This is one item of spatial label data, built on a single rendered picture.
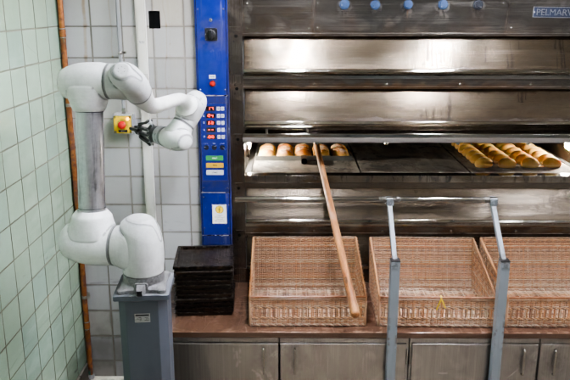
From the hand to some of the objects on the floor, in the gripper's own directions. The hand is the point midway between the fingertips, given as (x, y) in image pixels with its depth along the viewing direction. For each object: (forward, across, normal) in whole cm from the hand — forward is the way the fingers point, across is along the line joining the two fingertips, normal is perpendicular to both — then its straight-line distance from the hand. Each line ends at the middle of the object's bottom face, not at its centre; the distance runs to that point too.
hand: (135, 129), depth 310 cm
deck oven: (-13, +146, +175) cm, 228 cm away
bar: (-101, +146, +58) cm, 187 cm away
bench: (-98, +146, +86) cm, 196 cm away
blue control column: (+54, +146, +105) cm, 188 cm away
